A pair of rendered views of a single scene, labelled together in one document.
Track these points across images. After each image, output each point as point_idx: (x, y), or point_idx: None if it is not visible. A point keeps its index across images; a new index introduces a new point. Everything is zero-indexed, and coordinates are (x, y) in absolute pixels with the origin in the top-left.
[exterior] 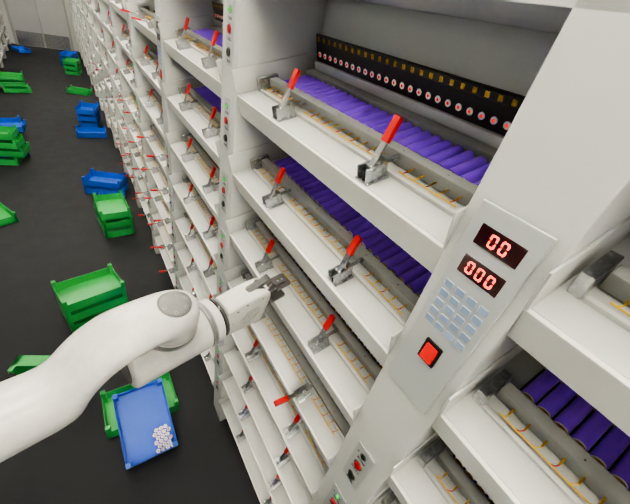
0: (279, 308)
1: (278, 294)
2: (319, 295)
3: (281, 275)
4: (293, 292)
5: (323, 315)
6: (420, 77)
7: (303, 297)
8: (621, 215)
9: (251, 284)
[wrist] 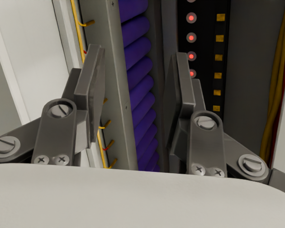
0: (15, 95)
1: (101, 103)
2: (127, 92)
3: (199, 81)
4: (66, 38)
5: (111, 144)
6: None
7: (78, 64)
8: None
9: (234, 210)
